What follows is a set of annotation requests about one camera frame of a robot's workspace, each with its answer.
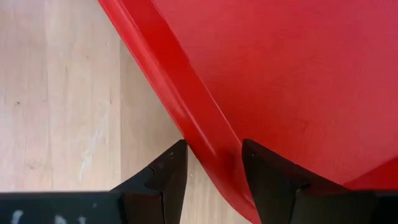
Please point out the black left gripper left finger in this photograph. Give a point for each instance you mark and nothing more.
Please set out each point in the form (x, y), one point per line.
(168, 186)

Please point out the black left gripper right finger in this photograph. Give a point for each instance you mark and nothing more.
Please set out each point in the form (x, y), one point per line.
(280, 193)

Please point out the red plastic tray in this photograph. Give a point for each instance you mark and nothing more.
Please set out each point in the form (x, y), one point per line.
(280, 77)

